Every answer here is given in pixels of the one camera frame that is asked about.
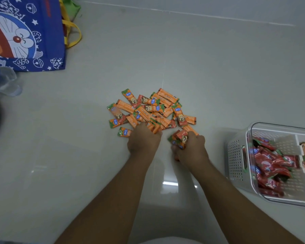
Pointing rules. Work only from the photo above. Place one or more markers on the white perforated basket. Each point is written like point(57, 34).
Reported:
point(236, 160)

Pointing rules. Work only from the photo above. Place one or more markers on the clear plastic bottle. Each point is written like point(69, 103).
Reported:
point(3, 81)

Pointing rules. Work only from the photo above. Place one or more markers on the person's left hand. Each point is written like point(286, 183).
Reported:
point(143, 141)

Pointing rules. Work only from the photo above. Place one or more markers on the pile of orange packets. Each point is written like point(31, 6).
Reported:
point(150, 111)

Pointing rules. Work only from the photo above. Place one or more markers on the pile of red packets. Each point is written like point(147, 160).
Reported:
point(269, 166)

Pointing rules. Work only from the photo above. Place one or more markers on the person's left fingers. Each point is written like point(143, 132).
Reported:
point(144, 129)

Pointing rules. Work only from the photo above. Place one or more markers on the person's right fingers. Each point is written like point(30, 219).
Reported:
point(177, 152)

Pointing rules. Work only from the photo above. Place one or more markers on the person's right forearm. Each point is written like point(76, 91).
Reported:
point(233, 208)

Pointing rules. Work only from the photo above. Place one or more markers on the blue cartoon tote bag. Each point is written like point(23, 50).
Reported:
point(22, 35)

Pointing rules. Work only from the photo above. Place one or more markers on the orange snack packet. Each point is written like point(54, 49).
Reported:
point(174, 141)
point(182, 136)

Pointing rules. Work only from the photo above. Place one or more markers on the person's right hand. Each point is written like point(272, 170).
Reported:
point(194, 152)

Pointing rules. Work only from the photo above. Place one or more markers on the person's left forearm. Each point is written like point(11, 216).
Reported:
point(109, 203)

